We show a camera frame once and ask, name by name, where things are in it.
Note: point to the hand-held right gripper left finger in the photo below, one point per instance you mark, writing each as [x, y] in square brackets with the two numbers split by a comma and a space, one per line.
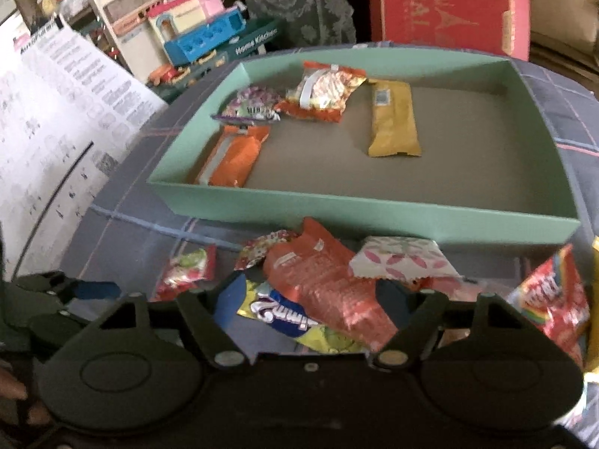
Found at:
[231, 297]

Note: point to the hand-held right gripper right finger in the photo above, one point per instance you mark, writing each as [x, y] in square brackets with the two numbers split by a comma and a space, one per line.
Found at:
[390, 299]

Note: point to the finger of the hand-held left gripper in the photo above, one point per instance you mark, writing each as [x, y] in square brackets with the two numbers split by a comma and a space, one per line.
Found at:
[96, 290]
[61, 320]

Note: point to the white pink patterned packet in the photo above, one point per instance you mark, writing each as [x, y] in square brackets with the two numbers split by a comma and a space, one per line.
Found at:
[402, 257]

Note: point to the yellow green snack packet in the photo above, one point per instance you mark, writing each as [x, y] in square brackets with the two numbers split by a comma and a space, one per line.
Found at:
[281, 315]

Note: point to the pink green candy packet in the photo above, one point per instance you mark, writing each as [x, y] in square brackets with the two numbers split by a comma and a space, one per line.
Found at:
[187, 266]

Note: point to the red floral candy packet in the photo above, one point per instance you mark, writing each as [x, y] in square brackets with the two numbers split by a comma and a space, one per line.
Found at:
[259, 248]

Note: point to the large orange snack packet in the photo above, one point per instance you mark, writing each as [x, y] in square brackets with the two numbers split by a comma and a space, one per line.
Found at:
[323, 285]

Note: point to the green cardboard box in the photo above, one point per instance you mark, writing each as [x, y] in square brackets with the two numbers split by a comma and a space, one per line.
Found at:
[327, 210]

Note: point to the red rainbow candy packet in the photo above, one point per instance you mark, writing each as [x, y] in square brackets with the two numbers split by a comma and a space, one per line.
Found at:
[557, 308]

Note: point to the person's left hand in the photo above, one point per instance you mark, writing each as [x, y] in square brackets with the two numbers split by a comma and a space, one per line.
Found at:
[11, 388]

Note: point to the plaid grey tablecloth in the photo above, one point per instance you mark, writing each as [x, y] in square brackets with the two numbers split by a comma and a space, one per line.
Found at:
[117, 243]

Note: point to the orange wafer packet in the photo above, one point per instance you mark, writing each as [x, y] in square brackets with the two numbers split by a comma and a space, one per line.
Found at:
[234, 159]

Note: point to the white printed paper sheet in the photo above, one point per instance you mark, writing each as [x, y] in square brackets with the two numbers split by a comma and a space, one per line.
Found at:
[56, 126]

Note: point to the yellow bar packet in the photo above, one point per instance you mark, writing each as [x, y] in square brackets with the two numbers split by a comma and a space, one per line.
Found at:
[390, 121]

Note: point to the purple candy packet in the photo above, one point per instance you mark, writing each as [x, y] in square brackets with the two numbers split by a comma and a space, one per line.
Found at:
[250, 105]

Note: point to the orange clear candy bag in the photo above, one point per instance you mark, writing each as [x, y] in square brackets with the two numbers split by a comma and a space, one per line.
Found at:
[323, 91]

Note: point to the orange toy car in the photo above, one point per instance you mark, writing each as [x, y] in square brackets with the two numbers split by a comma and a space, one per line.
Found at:
[164, 75]

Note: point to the teal toy kitchen box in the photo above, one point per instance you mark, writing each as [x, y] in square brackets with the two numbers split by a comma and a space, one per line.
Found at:
[252, 44]

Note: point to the toy kitchen set box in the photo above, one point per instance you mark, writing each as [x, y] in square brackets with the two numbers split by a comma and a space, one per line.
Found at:
[131, 23]

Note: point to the pink roofed toy house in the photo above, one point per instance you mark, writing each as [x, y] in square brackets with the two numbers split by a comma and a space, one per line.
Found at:
[187, 18]

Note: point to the red cardboard box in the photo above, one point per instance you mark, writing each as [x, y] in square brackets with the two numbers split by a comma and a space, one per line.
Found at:
[444, 4]

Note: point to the grey lace cloth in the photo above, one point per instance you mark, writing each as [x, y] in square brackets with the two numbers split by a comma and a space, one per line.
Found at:
[299, 0]

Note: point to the brown cardboard box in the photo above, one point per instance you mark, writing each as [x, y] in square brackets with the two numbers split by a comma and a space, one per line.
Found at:
[566, 0]

